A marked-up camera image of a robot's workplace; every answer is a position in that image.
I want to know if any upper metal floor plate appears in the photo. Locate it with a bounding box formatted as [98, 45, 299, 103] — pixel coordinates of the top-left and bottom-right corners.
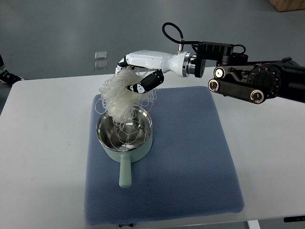
[95, 51, 107, 60]

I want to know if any wire steaming rack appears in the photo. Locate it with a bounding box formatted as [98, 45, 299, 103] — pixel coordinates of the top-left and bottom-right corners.
[109, 121, 147, 151]

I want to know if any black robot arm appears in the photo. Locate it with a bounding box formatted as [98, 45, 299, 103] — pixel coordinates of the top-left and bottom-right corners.
[162, 22, 305, 104]

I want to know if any white vermicelli bundle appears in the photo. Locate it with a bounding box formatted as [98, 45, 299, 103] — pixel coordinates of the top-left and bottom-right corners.
[99, 69, 156, 128]

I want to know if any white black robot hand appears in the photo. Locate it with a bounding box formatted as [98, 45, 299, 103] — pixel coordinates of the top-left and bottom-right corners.
[115, 50, 195, 94]

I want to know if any cardboard box corner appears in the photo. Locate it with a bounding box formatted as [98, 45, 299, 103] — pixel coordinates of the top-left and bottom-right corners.
[269, 0, 305, 12]

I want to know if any blue textured mat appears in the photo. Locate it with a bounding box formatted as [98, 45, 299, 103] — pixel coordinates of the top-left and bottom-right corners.
[84, 86, 244, 225]

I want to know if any white table leg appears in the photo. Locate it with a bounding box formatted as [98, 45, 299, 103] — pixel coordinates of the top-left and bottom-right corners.
[247, 220, 261, 229]

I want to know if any mint green steel pot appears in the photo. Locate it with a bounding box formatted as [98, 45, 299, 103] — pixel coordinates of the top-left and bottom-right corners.
[96, 106, 153, 188]

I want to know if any black bracket under table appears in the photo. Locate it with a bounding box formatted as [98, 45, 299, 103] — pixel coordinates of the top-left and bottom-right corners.
[284, 216, 305, 223]

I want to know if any black white sneaker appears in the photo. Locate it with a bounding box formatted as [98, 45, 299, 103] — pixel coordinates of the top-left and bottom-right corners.
[0, 55, 24, 84]

